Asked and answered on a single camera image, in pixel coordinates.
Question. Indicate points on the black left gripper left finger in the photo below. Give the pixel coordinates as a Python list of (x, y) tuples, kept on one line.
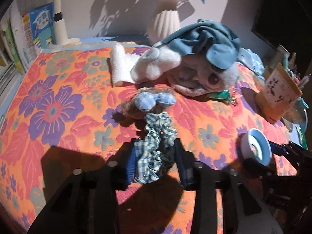
[(123, 166)]

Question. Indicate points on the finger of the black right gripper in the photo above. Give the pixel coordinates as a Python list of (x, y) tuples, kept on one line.
[(282, 149), (258, 170)]

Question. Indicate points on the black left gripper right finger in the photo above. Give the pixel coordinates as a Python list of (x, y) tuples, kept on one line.
[(185, 161)]

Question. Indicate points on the blue plaid scrunchie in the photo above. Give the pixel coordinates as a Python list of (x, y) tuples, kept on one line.
[(150, 162)]

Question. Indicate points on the grey plush bunny toy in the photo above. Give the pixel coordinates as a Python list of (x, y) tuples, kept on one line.
[(196, 76)]

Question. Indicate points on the teal blue cloth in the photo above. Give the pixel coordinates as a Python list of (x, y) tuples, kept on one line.
[(219, 43)]

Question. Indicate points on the green booklet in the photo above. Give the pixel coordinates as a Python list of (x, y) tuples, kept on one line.
[(301, 138)]

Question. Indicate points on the cork pen holder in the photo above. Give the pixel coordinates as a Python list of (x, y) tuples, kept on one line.
[(278, 95)]

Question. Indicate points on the floral orange tablecloth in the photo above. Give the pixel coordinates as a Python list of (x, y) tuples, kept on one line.
[(67, 115)]

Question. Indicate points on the green pouch with keyring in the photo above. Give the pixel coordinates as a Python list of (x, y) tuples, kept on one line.
[(225, 96)]

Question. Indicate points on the pens in holder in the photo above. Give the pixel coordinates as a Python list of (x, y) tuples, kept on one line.
[(291, 69)]

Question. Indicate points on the light blue cloth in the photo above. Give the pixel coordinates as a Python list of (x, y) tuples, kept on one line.
[(251, 60)]

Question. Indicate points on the white folded towel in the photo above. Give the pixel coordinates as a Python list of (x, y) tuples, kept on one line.
[(121, 65)]

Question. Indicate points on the white desk lamp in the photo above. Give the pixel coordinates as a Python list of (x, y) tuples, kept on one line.
[(60, 31)]

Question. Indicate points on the white ribbed vase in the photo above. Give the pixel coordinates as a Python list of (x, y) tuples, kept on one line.
[(164, 21)]

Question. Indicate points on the stack of books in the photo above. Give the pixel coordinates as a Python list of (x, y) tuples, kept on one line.
[(15, 41)]

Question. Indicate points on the blue cover book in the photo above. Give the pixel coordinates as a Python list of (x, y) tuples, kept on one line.
[(41, 20)]

